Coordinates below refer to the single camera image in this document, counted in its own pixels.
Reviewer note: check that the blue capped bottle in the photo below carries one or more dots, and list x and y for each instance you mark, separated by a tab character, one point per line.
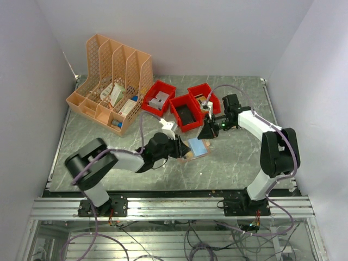
116	123

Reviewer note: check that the green white box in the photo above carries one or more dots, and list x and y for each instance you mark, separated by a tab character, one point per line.
116	94

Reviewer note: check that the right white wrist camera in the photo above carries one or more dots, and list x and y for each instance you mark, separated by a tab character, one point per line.
206	108

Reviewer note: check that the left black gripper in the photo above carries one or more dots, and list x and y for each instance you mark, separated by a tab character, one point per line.
180	149

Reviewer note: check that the tan leather card holder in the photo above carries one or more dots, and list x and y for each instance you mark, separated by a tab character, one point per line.
198	148

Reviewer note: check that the gold striped card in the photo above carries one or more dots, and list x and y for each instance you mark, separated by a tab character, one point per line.
201	99

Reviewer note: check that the aluminium rail frame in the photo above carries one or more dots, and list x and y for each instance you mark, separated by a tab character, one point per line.
184	228

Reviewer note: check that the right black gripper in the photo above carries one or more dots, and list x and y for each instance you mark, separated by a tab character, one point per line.
206	132

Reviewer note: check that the black VIP card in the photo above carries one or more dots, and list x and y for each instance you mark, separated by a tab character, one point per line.
185	114

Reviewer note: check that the peach mesh file organizer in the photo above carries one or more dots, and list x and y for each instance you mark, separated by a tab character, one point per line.
118	79

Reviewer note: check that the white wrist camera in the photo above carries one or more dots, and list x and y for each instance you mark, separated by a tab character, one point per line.
168	128
206	108

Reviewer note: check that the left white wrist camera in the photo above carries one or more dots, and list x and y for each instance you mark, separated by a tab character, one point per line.
168	128

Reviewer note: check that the red bin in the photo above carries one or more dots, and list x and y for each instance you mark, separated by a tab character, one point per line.
157	87
179	101
199	92

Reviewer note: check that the grey white boxes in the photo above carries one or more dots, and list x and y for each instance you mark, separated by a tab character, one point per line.
159	100

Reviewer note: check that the white labelled packet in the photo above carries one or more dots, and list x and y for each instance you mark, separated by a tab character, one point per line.
106	91

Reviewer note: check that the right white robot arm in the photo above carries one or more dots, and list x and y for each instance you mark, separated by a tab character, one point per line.
279	152

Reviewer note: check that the red white box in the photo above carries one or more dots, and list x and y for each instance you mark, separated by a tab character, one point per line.
127	107

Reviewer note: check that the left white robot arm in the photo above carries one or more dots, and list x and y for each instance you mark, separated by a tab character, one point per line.
78	160

